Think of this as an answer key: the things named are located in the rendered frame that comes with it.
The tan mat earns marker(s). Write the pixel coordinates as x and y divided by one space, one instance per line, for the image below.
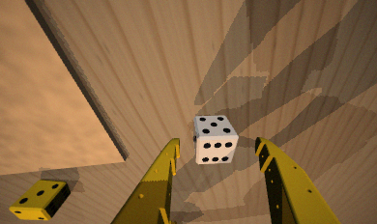
47 118

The white die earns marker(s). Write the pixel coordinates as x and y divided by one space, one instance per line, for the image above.
214 139

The yellow die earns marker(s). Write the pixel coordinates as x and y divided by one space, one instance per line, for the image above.
41 201

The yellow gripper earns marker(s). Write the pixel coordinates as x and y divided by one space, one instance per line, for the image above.
292 196

